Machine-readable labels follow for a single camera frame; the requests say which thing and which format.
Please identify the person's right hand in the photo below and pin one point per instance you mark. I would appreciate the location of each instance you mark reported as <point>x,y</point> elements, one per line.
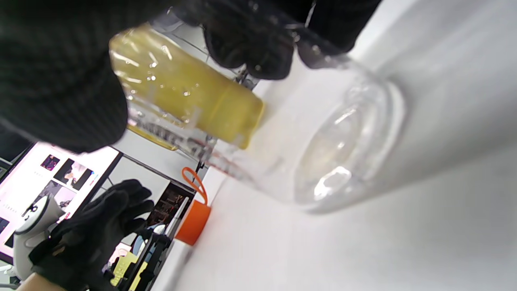
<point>52,72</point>

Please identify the person's left hand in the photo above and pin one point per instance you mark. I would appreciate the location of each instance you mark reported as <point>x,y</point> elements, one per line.
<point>89,234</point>

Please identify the orange cup lid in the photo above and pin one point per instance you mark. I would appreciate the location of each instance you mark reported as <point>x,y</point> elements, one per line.
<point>194,222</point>

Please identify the yellow transparent kettle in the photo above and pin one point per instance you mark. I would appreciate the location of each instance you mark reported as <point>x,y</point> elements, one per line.
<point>194,89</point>

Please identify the clear water cup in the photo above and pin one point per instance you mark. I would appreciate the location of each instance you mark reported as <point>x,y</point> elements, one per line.
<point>355,133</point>

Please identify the person's left forearm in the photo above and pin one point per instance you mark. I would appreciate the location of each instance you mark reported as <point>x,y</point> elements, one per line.
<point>36,285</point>

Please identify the grey left hand controller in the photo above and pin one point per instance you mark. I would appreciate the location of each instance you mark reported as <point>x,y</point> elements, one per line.
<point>36,226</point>

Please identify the computer monitor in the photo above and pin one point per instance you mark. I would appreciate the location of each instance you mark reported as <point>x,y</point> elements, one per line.
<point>32,173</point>

